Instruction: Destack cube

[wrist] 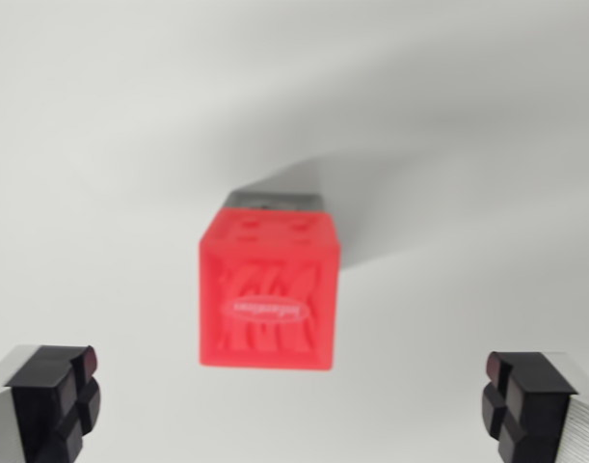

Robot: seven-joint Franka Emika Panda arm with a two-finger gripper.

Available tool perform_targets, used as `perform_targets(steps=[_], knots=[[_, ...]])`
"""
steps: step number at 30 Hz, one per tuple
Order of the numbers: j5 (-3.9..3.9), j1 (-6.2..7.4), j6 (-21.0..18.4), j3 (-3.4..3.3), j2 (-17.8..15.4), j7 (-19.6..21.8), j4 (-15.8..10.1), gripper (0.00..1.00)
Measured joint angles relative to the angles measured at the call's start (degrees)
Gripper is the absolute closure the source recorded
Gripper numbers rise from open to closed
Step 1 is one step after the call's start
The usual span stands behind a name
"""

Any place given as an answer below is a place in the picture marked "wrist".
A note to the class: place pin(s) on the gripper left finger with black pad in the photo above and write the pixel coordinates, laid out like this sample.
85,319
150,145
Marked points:
38,405

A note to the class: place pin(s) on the grey rubber toy cube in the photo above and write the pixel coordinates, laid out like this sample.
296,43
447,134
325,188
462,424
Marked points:
279,200

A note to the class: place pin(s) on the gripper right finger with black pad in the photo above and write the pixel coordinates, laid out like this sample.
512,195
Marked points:
540,410

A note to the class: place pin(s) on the red rubber toy cube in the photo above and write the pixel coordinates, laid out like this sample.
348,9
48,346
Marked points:
270,270

